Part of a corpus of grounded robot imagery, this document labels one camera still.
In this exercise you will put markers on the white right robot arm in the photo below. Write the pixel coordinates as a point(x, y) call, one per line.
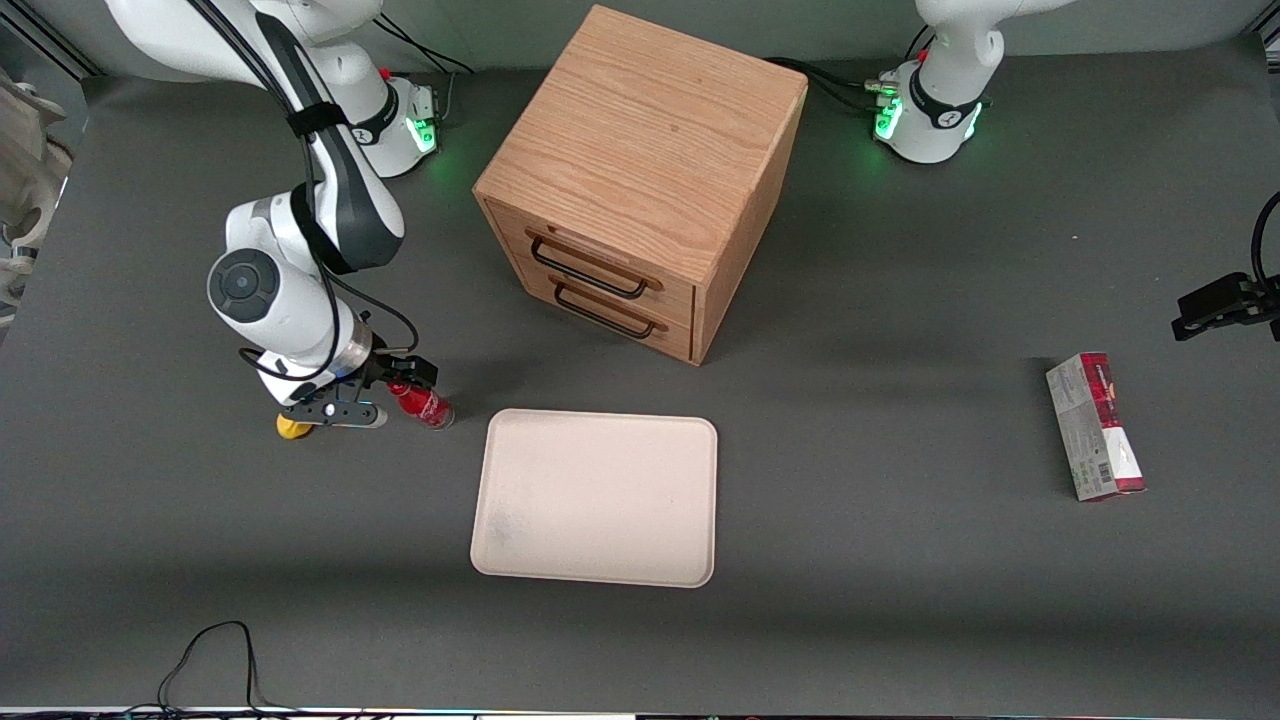
point(275, 295)

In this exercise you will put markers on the black clamp mount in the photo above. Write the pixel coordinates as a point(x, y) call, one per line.
point(1220, 305)

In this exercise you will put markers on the beige rectangular tray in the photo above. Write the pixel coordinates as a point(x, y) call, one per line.
point(600, 500)

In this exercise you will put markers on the wooden two-drawer cabinet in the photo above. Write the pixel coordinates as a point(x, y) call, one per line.
point(650, 130)

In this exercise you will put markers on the yellow plastic toy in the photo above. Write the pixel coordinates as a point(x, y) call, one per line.
point(292, 428)

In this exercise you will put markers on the white plastic fixture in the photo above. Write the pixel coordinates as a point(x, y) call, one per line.
point(25, 180)

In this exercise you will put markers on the grey and red carton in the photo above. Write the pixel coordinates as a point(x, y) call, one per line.
point(1095, 430)

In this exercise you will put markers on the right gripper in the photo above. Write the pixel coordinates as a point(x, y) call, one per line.
point(381, 368)

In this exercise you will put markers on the red coke bottle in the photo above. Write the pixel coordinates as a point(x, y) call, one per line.
point(428, 408)

